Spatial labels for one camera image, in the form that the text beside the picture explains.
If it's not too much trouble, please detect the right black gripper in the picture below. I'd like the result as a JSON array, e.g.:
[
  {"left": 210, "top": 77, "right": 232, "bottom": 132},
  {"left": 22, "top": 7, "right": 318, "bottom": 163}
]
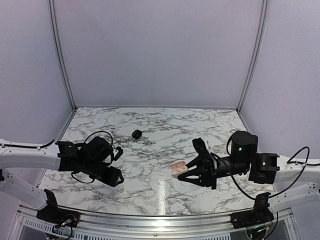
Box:
[{"left": 177, "top": 156, "right": 251, "bottom": 191}]

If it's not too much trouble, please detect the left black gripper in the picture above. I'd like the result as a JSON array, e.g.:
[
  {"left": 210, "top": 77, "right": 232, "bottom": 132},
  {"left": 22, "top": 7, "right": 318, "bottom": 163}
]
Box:
[{"left": 81, "top": 160, "right": 124, "bottom": 188}]

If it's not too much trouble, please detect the white earbud charging case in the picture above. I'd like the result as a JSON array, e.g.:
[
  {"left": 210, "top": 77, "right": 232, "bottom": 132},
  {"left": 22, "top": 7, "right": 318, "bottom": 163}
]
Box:
[{"left": 170, "top": 160, "right": 189, "bottom": 179}]

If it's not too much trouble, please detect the black earbud charging case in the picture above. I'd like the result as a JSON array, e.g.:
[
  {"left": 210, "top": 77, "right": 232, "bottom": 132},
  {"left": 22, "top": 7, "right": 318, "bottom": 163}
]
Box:
[{"left": 131, "top": 129, "right": 142, "bottom": 140}]

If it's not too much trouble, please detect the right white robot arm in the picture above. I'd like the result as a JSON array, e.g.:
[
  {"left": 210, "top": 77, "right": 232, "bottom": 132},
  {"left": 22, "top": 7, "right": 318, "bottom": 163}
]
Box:
[{"left": 170, "top": 130, "right": 320, "bottom": 224}]

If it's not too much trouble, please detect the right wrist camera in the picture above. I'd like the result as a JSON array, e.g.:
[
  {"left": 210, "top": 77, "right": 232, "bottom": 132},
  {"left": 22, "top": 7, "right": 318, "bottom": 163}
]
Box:
[{"left": 192, "top": 137, "right": 211, "bottom": 160}]

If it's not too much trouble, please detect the aluminium front rail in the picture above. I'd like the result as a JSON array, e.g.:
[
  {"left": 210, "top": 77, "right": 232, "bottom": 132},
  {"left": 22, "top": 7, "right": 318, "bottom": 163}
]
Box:
[{"left": 8, "top": 204, "right": 302, "bottom": 240}]

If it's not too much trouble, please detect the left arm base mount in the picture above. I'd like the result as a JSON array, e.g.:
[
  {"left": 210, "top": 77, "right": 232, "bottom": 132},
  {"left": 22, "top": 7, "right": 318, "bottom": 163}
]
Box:
[{"left": 36, "top": 189, "right": 80, "bottom": 240}]

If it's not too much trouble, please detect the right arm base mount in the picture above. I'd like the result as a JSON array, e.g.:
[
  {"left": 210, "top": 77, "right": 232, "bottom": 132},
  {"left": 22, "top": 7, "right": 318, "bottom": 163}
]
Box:
[{"left": 230, "top": 192, "right": 274, "bottom": 240}]

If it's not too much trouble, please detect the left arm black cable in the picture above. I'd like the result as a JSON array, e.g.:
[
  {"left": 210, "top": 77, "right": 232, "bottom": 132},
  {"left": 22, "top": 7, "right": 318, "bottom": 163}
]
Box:
[{"left": 0, "top": 130, "right": 115, "bottom": 183}]

